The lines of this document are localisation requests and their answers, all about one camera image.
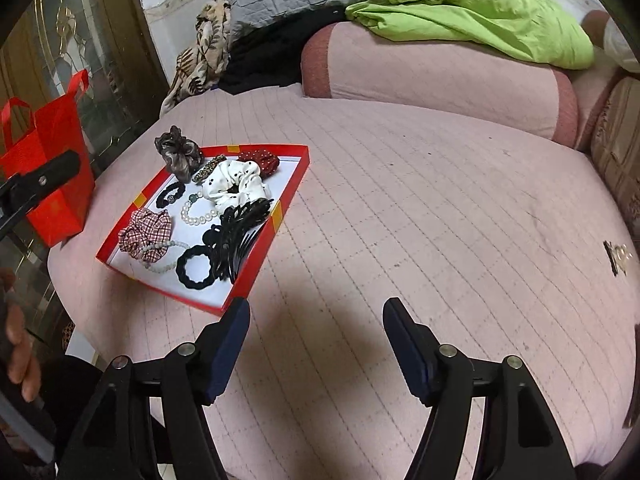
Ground black twisted hair ring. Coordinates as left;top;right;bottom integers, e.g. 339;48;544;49
174;244;222;291

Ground pale jade bead bracelet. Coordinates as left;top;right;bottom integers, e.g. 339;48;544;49
139;238;191;276

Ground black hair tie with bead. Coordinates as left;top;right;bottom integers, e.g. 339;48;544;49
155;180;188;210

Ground white pearl bracelet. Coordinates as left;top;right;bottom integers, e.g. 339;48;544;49
180;190;222;228

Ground leopard print hair tie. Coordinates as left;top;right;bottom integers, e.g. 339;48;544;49
191;154;228;187

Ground person's left hand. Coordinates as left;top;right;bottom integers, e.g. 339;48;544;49
6;300;41;403

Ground red gift bag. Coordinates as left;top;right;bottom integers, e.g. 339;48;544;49
1;70;94;247

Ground red plaid scrunchie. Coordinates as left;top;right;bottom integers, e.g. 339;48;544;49
118;208;172;263

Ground red shallow tray box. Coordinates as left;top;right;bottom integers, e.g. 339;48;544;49
96;144;309;314

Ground black hair claw clip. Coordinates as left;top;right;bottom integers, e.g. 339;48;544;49
202;198;272;283

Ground grey satin scrunchie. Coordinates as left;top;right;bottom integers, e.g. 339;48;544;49
154;126;205;183

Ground wooden glass door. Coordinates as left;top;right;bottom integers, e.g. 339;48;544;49
1;0;168;174

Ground gold rhinestone hair clip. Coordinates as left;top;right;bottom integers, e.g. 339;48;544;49
603;240;634;276

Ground leaf patterned cloth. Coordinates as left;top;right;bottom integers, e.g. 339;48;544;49
160;0;231;117

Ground red polka dot scrunchie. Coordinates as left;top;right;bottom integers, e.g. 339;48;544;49
238;148;280;178

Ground pink bolster pillow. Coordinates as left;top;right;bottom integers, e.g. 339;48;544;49
300;22;578;148

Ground green blanket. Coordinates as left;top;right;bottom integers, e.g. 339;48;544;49
346;0;594;70

